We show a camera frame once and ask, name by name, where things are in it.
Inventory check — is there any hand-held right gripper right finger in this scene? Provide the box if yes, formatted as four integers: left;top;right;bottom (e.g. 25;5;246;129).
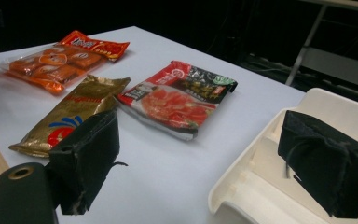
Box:
277;109;358;219

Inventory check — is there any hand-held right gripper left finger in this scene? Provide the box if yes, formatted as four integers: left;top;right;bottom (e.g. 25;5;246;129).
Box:
45;108;121;217

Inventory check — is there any gold foil packet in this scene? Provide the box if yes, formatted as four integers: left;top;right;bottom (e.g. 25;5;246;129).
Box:
8;74;131;159

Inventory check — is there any white plastic rack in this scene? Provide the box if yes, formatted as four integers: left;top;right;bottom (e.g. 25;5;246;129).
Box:
207;87;358;224

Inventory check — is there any clear orange snack packet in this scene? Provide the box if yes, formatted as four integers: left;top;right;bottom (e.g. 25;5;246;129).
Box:
0;43;108;95

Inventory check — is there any red and black food packet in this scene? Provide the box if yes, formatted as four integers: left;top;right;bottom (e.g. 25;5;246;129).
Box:
115;60;239;142

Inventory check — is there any red orange snack packet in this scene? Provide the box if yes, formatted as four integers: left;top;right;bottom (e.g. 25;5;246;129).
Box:
58;30;131;63

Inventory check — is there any white table mat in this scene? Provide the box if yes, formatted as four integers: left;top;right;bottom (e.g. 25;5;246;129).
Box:
0;25;307;224

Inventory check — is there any white metal table frame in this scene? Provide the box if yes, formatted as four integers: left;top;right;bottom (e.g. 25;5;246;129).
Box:
283;0;358;91

